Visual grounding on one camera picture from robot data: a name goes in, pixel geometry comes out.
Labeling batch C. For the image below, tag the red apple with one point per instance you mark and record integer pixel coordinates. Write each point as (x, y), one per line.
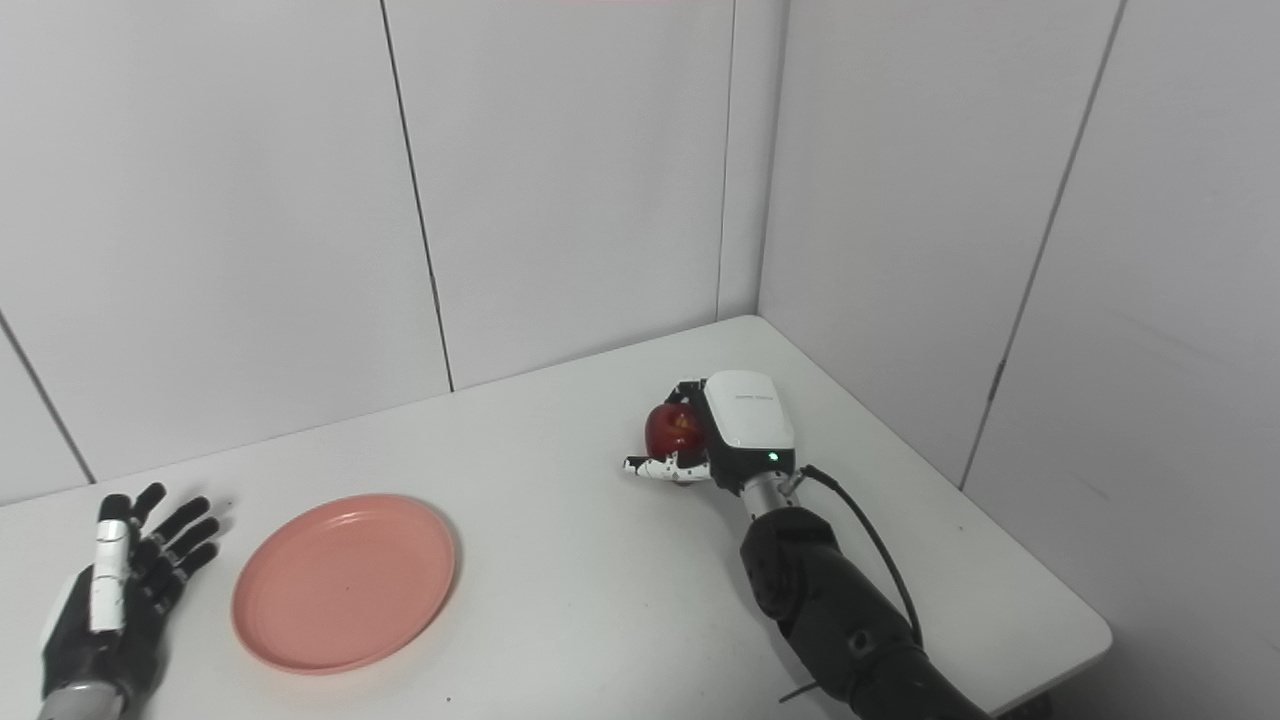
(672, 432)

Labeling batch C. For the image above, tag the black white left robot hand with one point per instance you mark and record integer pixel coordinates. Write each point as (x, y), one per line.
(70, 640)

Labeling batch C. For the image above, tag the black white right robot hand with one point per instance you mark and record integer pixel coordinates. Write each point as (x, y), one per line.
(750, 415)

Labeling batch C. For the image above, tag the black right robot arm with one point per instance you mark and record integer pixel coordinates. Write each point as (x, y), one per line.
(830, 610)

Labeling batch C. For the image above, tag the pink round plate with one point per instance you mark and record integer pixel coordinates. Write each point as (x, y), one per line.
(345, 585)

